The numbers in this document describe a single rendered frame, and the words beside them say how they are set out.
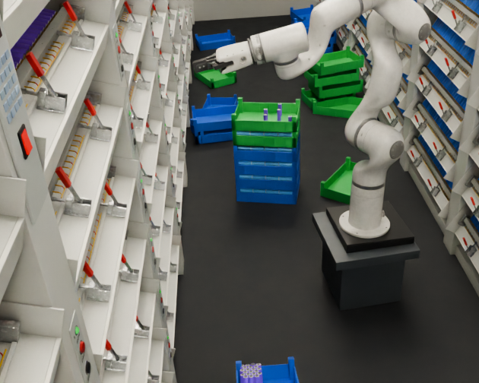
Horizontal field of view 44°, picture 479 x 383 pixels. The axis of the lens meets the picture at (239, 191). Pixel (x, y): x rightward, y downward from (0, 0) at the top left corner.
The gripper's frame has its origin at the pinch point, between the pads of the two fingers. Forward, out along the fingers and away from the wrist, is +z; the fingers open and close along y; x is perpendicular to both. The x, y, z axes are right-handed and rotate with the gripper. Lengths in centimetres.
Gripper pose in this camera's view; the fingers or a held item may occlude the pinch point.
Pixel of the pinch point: (200, 65)
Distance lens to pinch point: 176.6
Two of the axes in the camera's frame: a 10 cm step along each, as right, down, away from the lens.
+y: -0.5, -5.4, 8.4
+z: -9.6, 2.4, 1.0
